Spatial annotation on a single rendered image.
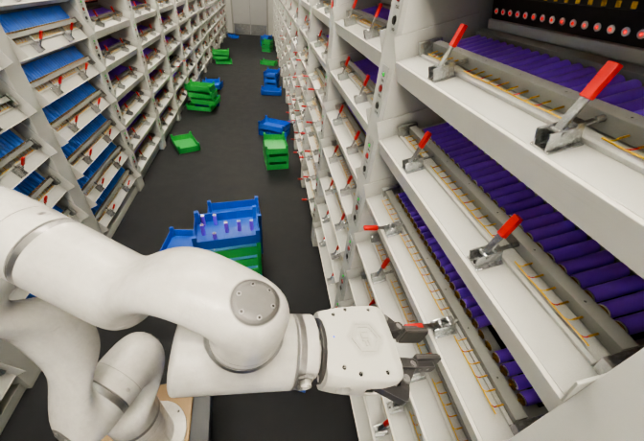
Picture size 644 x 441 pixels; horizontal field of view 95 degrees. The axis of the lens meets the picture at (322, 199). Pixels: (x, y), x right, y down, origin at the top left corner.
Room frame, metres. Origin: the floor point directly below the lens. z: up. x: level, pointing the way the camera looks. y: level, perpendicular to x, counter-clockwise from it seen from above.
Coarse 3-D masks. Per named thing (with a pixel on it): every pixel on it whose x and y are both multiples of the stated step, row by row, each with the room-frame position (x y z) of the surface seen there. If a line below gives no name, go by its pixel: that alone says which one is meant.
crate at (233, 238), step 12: (204, 216) 1.11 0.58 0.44; (228, 216) 1.15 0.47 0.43; (240, 216) 1.17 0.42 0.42; (252, 216) 1.19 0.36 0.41; (216, 228) 1.07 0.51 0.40; (192, 240) 0.91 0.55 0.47; (204, 240) 0.98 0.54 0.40; (216, 240) 0.94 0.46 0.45; (228, 240) 0.96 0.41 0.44; (240, 240) 0.98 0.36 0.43; (252, 240) 1.00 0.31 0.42
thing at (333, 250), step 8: (320, 200) 1.41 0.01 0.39; (320, 208) 1.37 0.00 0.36; (320, 216) 1.30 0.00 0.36; (328, 216) 1.27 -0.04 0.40; (328, 224) 1.23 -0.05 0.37; (328, 232) 1.17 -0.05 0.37; (328, 240) 1.11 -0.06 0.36; (336, 240) 1.11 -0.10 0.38; (328, 248) 1.06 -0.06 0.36; (336, 248) 1.00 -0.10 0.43; (336, 256) 0.99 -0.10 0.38; (336, 264) 0.95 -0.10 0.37; (336, 272) 0.90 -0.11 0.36; (336, 280) 0.86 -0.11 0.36; (336, 288) 0.82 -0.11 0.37
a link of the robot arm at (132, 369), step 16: (128, 336) 0.35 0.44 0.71; (144, 336) 0.36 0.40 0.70; (112, 352) 0.31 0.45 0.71; (128, 352) 0.31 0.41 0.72; (144, 352) 0.32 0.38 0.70; (160, 352) 0.34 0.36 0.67; (96, 368) 0.27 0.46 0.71; (112, 368) 0.27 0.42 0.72; (128, 368) 0.28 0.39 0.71; (144, 368) 0.29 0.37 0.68; (160, 368) 0.32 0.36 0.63; (112, 384) 0.25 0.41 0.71; (128, 384) 0.26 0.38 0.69; (144, 384) 0.27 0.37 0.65; (128, 400) 0.24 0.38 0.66; (144, 400) 0.27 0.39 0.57; (128, 416) 0.24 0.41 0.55; (144, 416) 0.24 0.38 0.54; (112, 432) 0.21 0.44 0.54; (128, 432) 0.21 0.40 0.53; (144, 432) 0.22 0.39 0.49
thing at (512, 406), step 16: (400, 208) 0.63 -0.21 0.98; (416, 240) 0.52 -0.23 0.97; (432, 272) 0.42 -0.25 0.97; (448, 288) 0.38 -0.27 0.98; (448, 304) 0.35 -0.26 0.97; (464, 320) 0.32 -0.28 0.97; (464, 336) 0.30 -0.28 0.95; (480, 352) 0.26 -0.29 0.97; (496, 368) 0.24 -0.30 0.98; (480, 384) 0.22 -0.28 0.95; (496, 384) 0.21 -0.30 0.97; (512, 400) 0.19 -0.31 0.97; (512, 416) 0.17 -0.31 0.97
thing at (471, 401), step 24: (384, 192) 0.72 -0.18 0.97; (384, 216) 0.64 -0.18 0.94; (384, 240) 0.56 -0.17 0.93; (408, 264) 0.47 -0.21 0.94; (408, 288) 0.41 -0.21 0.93; (432, 288) 0.40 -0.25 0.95; (432, 312) 0.35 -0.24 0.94; (432, 336) 0.30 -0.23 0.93; (456, 336) 0.30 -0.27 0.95; (456, 360) 0.26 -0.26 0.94; (456, 384) 0.22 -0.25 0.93; (480, 408) 0.19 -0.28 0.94; (528, 408) 0.19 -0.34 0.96; (480, 432) 0.16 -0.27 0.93; (504, 432) 0.16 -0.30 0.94
